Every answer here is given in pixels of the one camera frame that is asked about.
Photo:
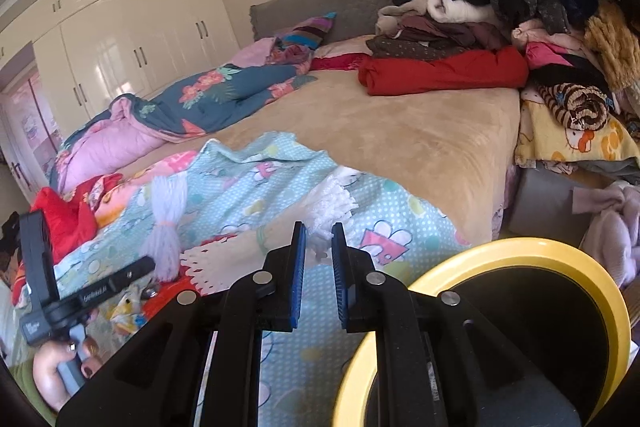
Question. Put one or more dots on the white garment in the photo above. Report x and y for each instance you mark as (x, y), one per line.
(465, 9)

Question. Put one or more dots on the red jacket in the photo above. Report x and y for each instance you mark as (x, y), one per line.
(440, 72)

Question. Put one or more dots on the brown striped knit garment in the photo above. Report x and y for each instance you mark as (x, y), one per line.
(580, 104)

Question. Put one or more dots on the beige garment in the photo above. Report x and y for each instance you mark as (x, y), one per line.
(400, 14)

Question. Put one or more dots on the person's left hand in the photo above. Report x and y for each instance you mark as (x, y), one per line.
(45, 374)

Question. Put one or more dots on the white fringed plastic wrapper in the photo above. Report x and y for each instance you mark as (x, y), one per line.
(332, 194)

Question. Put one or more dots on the red patterned cloth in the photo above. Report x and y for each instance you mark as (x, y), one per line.
(335, 62)

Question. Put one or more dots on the pink garment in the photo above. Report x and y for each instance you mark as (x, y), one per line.
(545, 49)

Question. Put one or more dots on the person's left forearm green sleeve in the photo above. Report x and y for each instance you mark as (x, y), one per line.
(25, 394)

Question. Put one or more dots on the brown dotted garment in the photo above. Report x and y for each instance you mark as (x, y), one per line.
(420, 47)

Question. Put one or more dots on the light blue cat print blanket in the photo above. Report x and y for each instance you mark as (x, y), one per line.
(280, 187)

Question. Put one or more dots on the pink patterned glass door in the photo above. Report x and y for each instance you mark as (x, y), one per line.
(27, 132)

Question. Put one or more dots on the colourful striped pillow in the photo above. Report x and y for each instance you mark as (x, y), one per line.
(305, 32)

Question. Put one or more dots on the tan bed blanket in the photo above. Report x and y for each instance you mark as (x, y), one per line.
(400, 132)

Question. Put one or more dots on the tan fuzzy garment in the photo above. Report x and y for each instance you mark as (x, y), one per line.
(615, 42)

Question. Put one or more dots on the grey storage box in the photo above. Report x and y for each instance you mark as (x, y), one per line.
(545, 202)

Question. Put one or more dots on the yellow white snack wrapper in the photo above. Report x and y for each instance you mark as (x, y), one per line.
(127, 309)

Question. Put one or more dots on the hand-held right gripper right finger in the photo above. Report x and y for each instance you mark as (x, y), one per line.
(340, 272)

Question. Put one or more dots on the red garment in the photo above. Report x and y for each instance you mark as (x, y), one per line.
(70, 217)

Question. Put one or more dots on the pink cartoon print blanket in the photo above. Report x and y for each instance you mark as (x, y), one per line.
(165, 167)

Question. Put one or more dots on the pink purple cloth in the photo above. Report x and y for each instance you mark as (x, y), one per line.
(265, 52)

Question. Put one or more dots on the lavender garment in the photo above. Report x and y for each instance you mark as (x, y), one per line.
(612, 232)

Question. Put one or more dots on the lavender yarn tassel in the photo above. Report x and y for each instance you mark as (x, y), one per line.
(167, 237)

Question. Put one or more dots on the yellow rimmed black bin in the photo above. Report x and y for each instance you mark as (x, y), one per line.
(617, 307)

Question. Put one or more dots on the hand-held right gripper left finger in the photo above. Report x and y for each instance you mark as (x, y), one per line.
(299, 267)

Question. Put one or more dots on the white fringed scarf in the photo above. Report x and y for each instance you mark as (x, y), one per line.
(225, 257)

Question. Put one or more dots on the yellow cartoon print blanket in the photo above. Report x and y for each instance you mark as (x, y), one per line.
(560, 142)

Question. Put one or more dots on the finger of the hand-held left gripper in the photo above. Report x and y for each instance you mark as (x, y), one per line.
(132, 272)

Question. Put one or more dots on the blue floral quilt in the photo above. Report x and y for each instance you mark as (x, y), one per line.
(225, 92)

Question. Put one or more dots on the cream wardrobe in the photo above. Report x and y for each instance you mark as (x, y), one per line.
(125, 32)

